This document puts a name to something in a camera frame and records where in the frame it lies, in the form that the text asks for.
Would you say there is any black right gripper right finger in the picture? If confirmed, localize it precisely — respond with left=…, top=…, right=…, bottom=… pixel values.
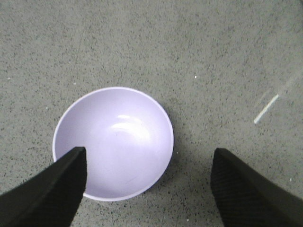
left=211, top=148, right=303, bottom=227

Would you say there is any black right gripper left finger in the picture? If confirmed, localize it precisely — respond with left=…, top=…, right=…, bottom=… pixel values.
left=0, top=147, right=87, bottom=227

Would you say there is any lilac plastic bowl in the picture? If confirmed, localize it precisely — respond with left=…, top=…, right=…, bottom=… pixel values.
left=52, top=87, right=174, bottom=201

